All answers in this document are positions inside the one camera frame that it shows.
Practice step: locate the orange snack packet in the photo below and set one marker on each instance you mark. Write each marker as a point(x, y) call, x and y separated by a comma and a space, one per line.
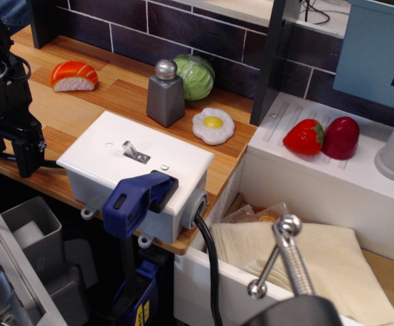
point(248, 214)

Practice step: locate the red strawberry toy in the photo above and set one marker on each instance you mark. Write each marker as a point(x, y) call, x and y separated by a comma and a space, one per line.
point(306, 138)

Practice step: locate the grey salt shaker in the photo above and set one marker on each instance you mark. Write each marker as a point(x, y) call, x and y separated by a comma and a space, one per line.
point(165, 97)

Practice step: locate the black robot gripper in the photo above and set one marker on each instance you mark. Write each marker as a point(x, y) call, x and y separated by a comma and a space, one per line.
point(17, 123)

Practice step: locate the grey plastic bin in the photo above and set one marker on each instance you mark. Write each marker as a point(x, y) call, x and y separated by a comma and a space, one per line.
point(39, 234)

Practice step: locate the light blue toy appliance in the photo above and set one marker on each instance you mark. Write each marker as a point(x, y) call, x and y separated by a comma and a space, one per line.
point(366, 64)

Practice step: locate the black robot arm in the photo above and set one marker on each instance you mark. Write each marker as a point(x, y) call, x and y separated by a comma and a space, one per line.
point(17, 124)

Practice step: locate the salmon sushi toy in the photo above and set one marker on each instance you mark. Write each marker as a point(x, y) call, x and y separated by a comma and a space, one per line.
point(73, 76)

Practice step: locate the white switch box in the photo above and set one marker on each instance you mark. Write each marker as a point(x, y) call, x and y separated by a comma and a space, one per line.
point(95, 164)

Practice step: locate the dark red plum toy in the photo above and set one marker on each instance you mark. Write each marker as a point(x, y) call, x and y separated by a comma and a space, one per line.
point(341, 138)

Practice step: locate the metal clamp screw handle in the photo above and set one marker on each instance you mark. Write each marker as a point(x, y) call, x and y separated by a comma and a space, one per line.
point(285, 230)

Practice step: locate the folded cream cloth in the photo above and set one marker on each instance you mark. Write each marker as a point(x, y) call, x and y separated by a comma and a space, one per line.
point(333, 258)

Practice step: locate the green cabbage toy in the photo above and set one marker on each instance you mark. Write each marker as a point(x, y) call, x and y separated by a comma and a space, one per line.
point(197, 74)

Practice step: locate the blue bar clamp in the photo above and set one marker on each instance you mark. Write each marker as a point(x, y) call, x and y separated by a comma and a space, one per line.
point(136, 301)

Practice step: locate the white toy sink counter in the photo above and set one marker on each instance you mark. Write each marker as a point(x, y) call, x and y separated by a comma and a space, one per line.
point(351, 194)

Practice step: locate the dark grey left post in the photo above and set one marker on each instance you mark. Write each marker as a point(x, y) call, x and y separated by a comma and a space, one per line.
point(43, 22)

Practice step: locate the dark grey shelf post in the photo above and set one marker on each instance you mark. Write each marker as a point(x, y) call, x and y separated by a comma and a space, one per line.
point(280, 29)

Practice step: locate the clear light switch toggle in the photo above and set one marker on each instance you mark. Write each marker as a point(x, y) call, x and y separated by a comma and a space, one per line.
point(131, 152)

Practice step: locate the fried egg toy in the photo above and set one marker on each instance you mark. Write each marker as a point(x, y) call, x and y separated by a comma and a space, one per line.
point(213, 126)

